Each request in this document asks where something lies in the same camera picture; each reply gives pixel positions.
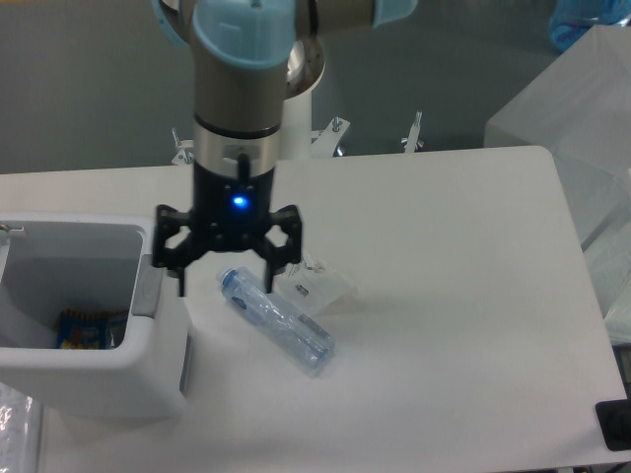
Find silver table clamp bolt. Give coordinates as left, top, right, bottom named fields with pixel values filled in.
left=400, top=110, right=424, bottom=154

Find clear blue plastic bottle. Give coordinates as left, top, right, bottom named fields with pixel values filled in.
left=216, top=267, right=335, bottom=377

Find translucent white storage box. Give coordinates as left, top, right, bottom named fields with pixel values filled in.
left=483, top=23, right=631, bottom=252

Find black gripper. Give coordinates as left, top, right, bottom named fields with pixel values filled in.
left=151, top=160, right=304, bottom=298

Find white push-lid trash can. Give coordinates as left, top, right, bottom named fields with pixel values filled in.
left=1, top=212, right=190, bottom=418

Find blue plastic bag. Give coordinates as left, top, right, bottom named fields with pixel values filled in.
left=548, top=0, right=630, bottom=52

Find crumpled white plastic wrapper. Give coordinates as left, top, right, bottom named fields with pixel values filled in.
left=274, top=251, right=358, bottom=316

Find black device at table edge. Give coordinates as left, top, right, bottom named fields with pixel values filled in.
left=596, top=399, right=630, bottom=451

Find clear plastic bag lower left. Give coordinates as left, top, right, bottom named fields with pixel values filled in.
left=1, top=384, right=41, bottom=472

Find blue orange snack packet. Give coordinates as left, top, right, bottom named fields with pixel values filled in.
left=55, top=308, right=128, bottom=350

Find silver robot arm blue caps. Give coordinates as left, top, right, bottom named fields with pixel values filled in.
left=152, top=1, right=416, bottom=288

